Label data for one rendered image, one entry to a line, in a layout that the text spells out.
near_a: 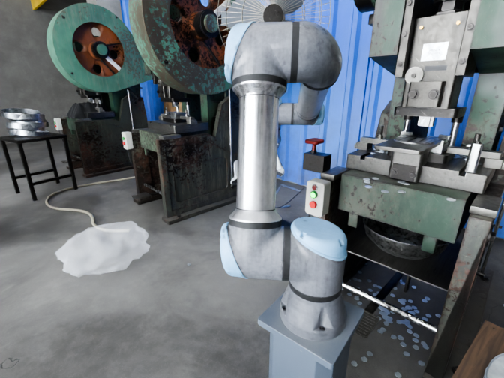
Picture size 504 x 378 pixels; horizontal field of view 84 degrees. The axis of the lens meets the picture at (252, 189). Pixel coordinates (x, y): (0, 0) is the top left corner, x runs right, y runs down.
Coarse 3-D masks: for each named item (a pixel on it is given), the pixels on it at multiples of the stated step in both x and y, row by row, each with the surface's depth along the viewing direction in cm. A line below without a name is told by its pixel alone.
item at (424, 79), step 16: (432, 16) 89; (448, 16) 86; (464, 16) 84; (416, 32) 93; (432, 32) 90; (448, 32) 87; (416, 48) 94; (432, 48) 91; (448, 48) 88; (416, 64) 95; (432, 64) 92; (448, 64) 89; (416, 80) 95; (432, 80) 93; (448, 80) 90; (416, 96) 94; (432, 96) 90; (448, 96) 91
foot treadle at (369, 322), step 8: (392, 280) 126; (384, 288) 121; (392, 288) 122; (376, 296) 115; (384, 296) 116; (368, 304) 110; (376, 304) 111; (368, 312) 105; (368, 320) 101; (376, 320) 101; (360, 328) 98; (368, 328) 98; (368, 336) 96
